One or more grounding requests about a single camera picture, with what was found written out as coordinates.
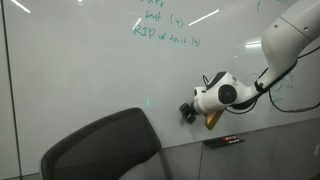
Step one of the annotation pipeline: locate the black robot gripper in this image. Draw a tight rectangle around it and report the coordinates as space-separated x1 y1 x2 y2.
183 101 200 125

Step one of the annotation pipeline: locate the black whiteboard duster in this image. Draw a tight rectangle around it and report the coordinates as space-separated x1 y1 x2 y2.
178 102 190 116

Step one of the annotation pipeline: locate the black marker tray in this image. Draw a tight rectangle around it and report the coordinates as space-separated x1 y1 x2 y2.
203 134 246 150

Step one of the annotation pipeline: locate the red whiteboard marker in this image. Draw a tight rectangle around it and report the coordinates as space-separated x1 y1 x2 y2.
221 134 239 141

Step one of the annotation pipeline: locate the black mesh office chair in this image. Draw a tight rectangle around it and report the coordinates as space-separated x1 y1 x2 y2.
39 106 175 180

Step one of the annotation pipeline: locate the large white whiteboard panel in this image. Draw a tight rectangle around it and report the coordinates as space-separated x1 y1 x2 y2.
2 0 320 175

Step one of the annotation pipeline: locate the narrow white whiteboard panel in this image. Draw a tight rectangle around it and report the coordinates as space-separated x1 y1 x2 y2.
0 0 22 179

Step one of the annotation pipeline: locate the gold wrist camera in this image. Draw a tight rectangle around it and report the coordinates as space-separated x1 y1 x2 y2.
203 110 225 131

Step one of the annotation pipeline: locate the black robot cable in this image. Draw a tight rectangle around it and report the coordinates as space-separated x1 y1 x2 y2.
201 45 320 115

